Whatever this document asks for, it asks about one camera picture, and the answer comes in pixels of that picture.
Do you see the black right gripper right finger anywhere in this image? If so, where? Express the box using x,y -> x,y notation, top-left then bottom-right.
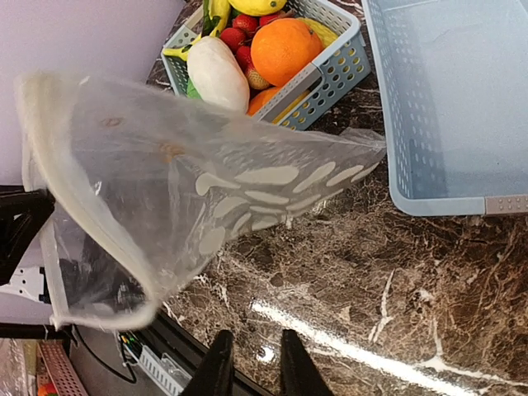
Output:
280,329 -> 333,396

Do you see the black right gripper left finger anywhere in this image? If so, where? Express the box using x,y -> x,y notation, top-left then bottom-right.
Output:
180,330 -> 234,396

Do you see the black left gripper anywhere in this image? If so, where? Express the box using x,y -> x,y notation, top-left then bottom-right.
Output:
1,185 -> 55,285

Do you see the clear dotted zip top bag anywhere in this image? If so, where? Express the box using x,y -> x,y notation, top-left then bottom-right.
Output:
15,72 -> 386,331

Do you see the orange toy fruit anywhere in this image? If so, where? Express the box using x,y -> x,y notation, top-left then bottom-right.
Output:
251,18 -> 323,87

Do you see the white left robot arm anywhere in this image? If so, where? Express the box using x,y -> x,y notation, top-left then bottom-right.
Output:
1,185 -> 55,304

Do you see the white toy radish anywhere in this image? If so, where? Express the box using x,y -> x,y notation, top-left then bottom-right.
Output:
186,36 -> 250,114

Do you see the red toy strawberry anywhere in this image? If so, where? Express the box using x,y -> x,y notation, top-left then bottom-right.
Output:
219,27 -> 247,54

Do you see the yellow green toy banana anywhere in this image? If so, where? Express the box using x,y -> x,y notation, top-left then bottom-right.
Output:
162,0 -> 231,62

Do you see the yellow toy lemon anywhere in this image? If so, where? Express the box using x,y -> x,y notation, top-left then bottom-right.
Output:
229,0 -> 287,17

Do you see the large blue perforated basket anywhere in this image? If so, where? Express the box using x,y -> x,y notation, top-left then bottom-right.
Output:
363,1 -> 527,216

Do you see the yellow toy corn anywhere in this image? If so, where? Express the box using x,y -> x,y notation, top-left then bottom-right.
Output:
299,17 -> 338,48

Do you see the white slotted cable duct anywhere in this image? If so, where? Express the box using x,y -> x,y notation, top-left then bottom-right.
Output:
138,345 -> 191,396

